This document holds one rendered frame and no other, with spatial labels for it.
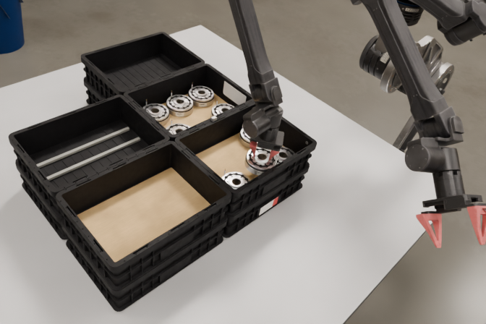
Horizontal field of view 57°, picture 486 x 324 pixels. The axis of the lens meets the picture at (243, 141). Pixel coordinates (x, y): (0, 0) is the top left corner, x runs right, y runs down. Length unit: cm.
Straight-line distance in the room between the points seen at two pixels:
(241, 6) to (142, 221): 67
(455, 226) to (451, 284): 43
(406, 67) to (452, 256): 184
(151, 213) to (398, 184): 99
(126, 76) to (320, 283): 111
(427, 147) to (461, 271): 179
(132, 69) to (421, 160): 134
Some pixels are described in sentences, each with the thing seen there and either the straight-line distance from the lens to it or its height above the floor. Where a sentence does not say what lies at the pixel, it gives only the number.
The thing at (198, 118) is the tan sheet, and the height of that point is 83.
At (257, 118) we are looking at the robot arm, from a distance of 127.
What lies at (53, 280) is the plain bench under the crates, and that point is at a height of 70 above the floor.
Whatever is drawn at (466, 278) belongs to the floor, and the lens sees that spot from 271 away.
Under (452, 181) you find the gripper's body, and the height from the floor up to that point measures 129.
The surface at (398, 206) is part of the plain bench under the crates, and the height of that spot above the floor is 70.
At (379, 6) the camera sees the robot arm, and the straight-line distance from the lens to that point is 106.
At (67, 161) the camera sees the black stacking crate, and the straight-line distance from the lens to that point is 156.
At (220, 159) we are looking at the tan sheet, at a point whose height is 83.
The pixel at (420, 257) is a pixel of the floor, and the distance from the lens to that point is 266.
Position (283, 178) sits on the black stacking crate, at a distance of 152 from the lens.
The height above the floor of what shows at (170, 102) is 86.
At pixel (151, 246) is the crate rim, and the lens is 119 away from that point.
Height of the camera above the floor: 190
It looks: 41 degrees down
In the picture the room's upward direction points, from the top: 10 degrees clockwise
